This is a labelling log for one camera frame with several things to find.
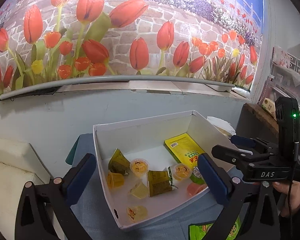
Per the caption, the cream sofa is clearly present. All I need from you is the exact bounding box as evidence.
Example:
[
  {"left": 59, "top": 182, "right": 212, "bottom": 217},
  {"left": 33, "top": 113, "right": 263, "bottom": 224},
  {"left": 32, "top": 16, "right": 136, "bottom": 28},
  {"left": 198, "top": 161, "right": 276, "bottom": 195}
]
[{"left": 0, "top": 135, "right": 52, "bottom": 240}]

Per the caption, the pink floral box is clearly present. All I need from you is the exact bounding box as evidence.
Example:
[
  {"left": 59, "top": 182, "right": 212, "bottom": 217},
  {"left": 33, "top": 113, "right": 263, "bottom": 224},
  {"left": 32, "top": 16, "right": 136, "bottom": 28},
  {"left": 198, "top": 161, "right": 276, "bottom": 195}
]
[{"left": 274, "top": 46, "right": 290, "bottom": 68}]

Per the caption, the pink jelly cup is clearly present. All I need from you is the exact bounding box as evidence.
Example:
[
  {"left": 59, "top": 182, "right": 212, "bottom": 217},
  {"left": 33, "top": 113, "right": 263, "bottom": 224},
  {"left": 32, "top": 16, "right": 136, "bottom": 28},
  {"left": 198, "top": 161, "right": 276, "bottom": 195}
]
[{"left": 187, "top": 182, "right": 208, "bottom": 197}]

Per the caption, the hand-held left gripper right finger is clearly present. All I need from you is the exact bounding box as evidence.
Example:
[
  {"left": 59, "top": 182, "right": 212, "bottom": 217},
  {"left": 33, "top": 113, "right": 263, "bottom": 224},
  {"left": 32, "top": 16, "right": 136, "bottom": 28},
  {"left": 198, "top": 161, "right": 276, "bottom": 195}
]
[{"left": 197, "top": 153, "right": 282, "bottom": 240}]

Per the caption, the large yellow snack pouch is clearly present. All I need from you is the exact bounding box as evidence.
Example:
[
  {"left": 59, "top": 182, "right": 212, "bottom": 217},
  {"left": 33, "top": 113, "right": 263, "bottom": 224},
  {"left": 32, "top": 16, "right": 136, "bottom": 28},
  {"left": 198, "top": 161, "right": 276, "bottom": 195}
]
[{"left": 164, "top": 133, "right": 207, "bottom": 183}]

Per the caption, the pale yellow jelly cup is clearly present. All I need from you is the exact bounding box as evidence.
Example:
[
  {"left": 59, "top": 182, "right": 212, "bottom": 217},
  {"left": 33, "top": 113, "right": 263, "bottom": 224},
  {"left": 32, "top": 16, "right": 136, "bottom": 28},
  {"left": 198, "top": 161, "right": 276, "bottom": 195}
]
[{"left": 129, "top": 181, "right": 149, "bottom": 200}]

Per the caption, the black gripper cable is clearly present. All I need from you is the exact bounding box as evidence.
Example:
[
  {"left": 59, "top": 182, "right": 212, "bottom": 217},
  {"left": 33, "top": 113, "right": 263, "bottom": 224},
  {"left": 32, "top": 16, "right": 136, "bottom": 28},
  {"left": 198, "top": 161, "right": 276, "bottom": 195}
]
[{"left": 286, "top": 141, "right": 299, "bottom": 240}]

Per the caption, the white cardboard box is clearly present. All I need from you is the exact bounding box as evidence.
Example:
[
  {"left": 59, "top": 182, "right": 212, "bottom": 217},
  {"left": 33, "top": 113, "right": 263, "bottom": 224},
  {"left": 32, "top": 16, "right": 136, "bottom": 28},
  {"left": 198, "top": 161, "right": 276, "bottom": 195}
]
[{"left": 92, "top": 109, "right": 237, "bottom": 232}]

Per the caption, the grey poster rod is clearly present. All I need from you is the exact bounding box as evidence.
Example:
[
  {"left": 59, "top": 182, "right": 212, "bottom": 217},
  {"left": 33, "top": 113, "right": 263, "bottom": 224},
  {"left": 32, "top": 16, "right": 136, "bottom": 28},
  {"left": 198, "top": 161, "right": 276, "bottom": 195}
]
[{"left": 0, "top": 76, "right": 237, "bottom": 100}]

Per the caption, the wooden counter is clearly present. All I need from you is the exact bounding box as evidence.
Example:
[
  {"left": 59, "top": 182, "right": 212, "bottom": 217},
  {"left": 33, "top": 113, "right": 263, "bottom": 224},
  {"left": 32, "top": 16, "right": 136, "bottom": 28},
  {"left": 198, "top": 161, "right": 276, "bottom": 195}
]
[{"left": 236, "top": 102, "right": 280, "bottom": 145}]

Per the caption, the green yellow snack packet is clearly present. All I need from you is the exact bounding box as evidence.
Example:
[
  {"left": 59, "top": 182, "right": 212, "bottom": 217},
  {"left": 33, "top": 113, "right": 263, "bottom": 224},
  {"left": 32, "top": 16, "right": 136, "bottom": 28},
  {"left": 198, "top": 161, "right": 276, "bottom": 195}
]
[
  {"left": 147, "top": 166, "right": 178, "bottom": 197},
  {"left": 108, "top": 148, "right": 131, "bottom": 175}
]

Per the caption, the clear jelly cup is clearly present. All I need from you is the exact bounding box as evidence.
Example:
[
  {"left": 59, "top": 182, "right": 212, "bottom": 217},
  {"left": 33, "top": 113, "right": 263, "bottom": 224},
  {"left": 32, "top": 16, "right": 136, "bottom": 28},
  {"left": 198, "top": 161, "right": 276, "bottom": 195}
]
[{"left": 126, "top": 205, "right": 148, "bottom": 222}]

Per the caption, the clear acrylic case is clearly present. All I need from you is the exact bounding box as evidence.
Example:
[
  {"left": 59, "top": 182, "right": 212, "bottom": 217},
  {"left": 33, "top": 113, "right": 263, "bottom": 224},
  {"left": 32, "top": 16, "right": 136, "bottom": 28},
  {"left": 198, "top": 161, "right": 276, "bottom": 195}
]
[{"left": 270, "top": 80, "right": 300, "bottom": 110}]

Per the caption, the tulip wall poster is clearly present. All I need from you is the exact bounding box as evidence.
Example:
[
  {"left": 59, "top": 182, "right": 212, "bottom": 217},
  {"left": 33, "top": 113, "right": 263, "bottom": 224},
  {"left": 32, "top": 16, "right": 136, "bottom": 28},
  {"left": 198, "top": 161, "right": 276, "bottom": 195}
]
[{"left": 0, "top": 0, "right": 263, "bottom": 100}]

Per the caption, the orange yellow jelly cup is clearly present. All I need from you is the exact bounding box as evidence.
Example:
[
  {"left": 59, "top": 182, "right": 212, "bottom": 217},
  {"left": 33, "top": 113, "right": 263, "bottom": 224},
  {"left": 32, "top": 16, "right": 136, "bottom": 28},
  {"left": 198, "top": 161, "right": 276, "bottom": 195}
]
[{"left": 107, "top": 171, "right": 125, "bottom": 189}]

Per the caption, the bright green snack packet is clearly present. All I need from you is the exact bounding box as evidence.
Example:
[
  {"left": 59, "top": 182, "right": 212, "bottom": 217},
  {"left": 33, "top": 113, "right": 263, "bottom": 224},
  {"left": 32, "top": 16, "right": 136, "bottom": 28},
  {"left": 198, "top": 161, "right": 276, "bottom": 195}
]
[{"left": 188, "top": 216, "right": 241, "bottom": 240}]

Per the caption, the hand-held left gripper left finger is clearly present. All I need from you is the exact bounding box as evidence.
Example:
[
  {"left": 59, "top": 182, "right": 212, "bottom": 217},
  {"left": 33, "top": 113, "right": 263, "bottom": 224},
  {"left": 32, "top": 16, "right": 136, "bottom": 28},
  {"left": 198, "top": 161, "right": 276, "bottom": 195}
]
[{"left": 14, "top": 153, "right": 97, "bottom": 240}]

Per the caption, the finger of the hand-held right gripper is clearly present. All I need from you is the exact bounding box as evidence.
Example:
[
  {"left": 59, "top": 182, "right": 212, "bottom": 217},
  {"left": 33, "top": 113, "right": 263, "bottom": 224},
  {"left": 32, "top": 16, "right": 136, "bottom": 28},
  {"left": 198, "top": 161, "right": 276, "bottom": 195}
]
[
  {"left": 211, "top": 144, "right": 256, "bottom": 171},
  {"left": 231, "top": 135, "right": 280, "bottom": 159}
]

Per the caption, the person's right hand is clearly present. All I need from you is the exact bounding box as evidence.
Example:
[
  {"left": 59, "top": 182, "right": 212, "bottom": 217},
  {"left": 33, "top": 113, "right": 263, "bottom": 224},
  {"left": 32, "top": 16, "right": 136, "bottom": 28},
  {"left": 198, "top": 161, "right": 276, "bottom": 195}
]
[{"left": 272, "top": 179, "right": 300, "bottom": 217}]

